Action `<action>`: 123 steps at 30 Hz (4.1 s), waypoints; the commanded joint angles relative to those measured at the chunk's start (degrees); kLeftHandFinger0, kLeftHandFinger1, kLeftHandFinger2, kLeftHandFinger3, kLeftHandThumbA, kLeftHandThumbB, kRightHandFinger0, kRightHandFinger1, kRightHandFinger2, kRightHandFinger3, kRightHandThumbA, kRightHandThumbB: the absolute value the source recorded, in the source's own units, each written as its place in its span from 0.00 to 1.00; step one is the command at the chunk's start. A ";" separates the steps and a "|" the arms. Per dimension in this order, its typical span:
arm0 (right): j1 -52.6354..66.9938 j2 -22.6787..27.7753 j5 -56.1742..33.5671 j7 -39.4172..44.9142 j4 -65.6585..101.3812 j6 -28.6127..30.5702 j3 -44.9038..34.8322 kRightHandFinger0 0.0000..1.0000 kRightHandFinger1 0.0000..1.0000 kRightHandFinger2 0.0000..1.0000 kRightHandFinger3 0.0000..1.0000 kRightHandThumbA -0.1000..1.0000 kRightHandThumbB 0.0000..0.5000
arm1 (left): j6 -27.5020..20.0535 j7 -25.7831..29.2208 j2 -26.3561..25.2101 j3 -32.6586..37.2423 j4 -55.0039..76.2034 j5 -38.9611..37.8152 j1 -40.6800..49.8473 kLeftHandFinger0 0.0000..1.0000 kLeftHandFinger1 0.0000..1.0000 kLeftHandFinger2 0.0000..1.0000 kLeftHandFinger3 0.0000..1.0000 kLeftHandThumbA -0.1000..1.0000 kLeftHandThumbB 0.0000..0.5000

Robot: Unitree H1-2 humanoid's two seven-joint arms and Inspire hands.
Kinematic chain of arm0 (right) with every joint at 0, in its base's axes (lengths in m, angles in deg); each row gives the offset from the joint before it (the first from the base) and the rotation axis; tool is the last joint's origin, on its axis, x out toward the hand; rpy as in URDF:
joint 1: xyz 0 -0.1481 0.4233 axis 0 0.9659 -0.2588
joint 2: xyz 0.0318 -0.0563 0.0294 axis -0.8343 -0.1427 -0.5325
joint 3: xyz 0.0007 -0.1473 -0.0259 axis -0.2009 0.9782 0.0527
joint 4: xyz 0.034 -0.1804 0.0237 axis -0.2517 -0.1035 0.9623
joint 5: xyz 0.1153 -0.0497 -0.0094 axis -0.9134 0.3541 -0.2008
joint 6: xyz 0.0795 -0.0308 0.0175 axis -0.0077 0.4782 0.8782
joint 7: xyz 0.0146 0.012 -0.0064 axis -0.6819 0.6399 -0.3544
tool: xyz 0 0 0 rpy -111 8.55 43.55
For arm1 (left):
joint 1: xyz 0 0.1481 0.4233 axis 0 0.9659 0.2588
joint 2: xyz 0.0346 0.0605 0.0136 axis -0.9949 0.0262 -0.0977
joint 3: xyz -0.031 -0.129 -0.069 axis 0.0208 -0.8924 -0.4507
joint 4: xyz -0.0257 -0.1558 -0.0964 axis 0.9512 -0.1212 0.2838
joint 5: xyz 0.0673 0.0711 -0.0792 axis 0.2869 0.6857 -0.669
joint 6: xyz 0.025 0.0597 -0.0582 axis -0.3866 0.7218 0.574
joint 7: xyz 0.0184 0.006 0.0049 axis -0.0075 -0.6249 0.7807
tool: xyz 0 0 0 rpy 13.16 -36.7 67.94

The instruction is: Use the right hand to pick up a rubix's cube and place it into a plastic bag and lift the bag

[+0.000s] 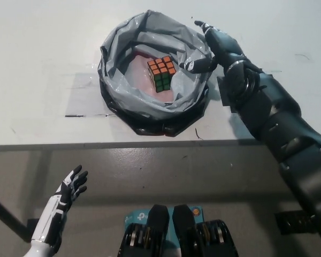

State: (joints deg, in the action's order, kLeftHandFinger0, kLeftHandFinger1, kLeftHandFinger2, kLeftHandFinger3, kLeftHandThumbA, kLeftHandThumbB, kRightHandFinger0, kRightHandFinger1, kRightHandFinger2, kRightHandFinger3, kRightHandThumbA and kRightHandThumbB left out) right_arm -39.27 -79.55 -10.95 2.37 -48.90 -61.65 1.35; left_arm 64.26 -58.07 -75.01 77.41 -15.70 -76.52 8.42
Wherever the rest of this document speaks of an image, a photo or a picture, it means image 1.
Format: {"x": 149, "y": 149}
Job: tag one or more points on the white and black left hand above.
{"x": 57, "y": 206}

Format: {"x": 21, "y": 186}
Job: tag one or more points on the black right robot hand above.
{"x": 224, "y": 48}

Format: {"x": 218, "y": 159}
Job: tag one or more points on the rubik's cube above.
{"x": 161, "y": 72}

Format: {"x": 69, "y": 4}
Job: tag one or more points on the grey and black plastic bag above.
{"x": 115, "y": 88}

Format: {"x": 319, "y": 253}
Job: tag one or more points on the black table foot plate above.
{"x": 289, "y": 223}
{"x": 33, "y": 225}

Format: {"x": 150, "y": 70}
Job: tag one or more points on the black tape marker patch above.
{"x": 223, "y": 91}

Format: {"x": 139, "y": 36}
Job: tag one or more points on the black table leg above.
{"x": 5, "y": 214}

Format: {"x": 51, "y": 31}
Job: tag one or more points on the teal router box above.
{"x": 135, "y": 217}

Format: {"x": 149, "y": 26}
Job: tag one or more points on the pink plastic sheet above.
{"x": 140, "y": 72}

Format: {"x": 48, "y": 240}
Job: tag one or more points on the clear tape patch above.
{"x": 85, "y": 96}

